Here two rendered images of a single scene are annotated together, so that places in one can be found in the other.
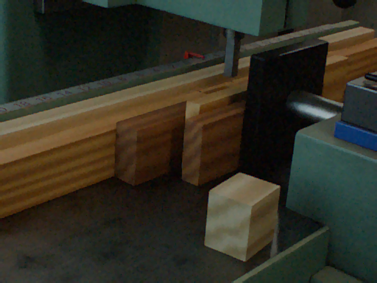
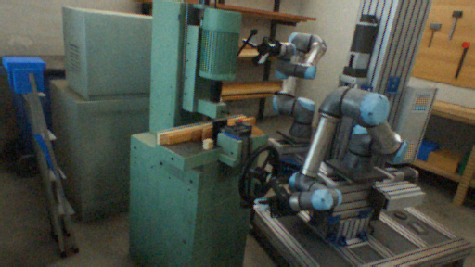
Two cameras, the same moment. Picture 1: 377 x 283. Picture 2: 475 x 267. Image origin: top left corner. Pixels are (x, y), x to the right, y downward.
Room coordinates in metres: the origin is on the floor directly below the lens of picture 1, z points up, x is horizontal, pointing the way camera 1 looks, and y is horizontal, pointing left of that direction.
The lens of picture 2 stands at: (-0.99, -0.17, 1.49)
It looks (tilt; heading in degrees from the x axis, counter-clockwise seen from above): 19 degrees down; 0
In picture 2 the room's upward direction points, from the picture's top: 7 degrees clockwise
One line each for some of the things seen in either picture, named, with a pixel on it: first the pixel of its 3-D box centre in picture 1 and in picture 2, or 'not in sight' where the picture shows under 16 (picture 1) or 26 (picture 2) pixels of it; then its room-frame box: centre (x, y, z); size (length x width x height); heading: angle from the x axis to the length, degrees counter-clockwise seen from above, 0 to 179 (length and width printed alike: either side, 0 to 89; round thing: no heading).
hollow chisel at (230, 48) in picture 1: (233, 48); not in sight; (0.64, -0.03, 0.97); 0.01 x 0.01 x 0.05; 50
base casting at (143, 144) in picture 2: not in sight; (194, 151); (0.71, 0.06, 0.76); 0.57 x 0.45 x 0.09; 50
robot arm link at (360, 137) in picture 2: not in sight; (365, 138); (0.61, -0.81, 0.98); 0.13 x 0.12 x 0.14; 43
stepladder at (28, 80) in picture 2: not in sight; (44, 163); (0.69, 0.89, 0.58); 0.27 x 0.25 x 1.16; 132
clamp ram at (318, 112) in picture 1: (316, 111); (224, 131); (0.56, -0.10, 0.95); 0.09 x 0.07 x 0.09; 140
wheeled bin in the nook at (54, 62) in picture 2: not in sight; (44, 113); (1.79, 1.54, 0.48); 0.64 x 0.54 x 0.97; 135
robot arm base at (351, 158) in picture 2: not in sight; (358, 158); (0.62, -0.80, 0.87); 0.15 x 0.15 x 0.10
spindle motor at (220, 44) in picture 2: not in sight; (220, 44); (0.64, -0.03, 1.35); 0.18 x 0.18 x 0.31
